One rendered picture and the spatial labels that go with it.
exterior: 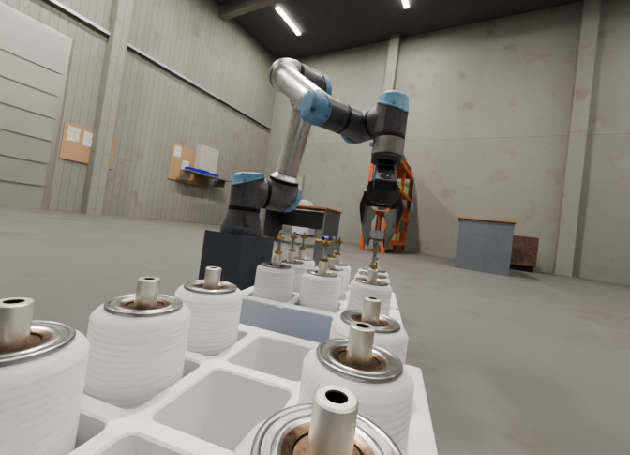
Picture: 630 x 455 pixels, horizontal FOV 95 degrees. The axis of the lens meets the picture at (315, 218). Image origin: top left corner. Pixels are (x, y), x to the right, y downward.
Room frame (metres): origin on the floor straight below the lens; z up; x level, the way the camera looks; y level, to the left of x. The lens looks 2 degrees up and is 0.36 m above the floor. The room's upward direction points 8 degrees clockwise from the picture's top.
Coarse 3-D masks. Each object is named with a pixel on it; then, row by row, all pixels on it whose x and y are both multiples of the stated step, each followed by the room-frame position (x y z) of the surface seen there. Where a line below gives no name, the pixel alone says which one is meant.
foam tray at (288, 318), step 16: (256, 304) 0.65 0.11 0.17; (272, 304) 0.65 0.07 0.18; (288, 304) 0.66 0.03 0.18; (240, 320) 0.66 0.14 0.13; (256, 320) 0.65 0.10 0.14; (272, 320) 0.65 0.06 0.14; (288, 320) 0.64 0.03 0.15; (304, 320) 0.63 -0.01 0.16; (320, 320) 0.62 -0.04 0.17; (400, 320) 0.65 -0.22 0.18; (304, 336) 0.63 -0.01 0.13; (320, 336) 0.62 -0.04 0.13
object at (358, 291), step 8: (352, 280) 0.69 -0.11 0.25; (352, 288) 0.66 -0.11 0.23; (360, 288) 0.64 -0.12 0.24; (368, 288) 0.63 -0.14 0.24; (376, 288) 0.63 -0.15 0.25; (384, 288) 0.64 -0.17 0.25; (352, 296) 0.65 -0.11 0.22; (360, 296) 0.64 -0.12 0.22; (376, 296) 0.63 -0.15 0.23; (384, 296) 0.63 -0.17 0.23; (352, 304) 0.65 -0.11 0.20; (360, 304) 0.64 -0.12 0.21; (384, 304) 0.64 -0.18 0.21; (384, 312) 0.64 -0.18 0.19
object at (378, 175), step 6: (378, 162) 0.67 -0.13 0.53; (378, 168) 0.64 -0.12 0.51; (384, 168) 0.64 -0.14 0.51; (390, 168) 0.64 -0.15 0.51; (378, 174) 0.60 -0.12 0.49; (384, 174) 0.59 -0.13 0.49; (390, 174) 0.59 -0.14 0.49; (396, 174) 0.61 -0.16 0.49; (378, 180) 0.58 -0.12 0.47; (384, 180) 0.58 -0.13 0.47; (390, 180) 0.58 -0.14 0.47; (396, 180) 0.58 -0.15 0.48; (378, 186) 0.59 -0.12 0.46; (384, 186) 0.58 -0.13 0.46; (390, 186) 0.58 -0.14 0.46; (396, 186) 0.58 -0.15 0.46
